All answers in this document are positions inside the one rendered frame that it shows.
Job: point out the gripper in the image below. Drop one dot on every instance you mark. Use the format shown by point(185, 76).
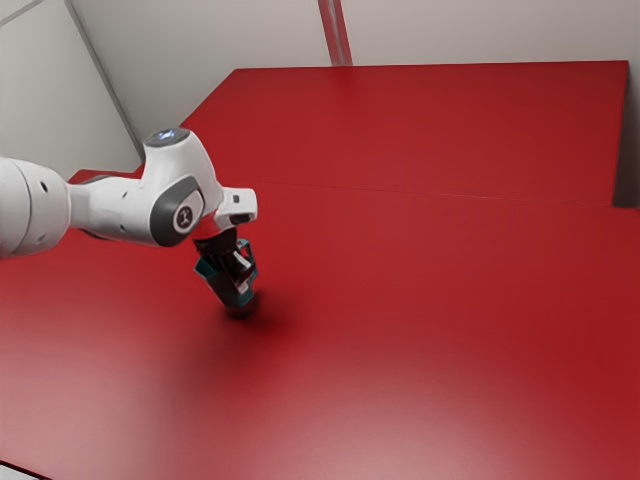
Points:
point(215, 246)

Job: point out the teal faceted mug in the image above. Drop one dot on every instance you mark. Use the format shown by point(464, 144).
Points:
point(224, 286)

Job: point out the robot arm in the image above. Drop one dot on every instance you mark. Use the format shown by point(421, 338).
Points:
point(165, 175)

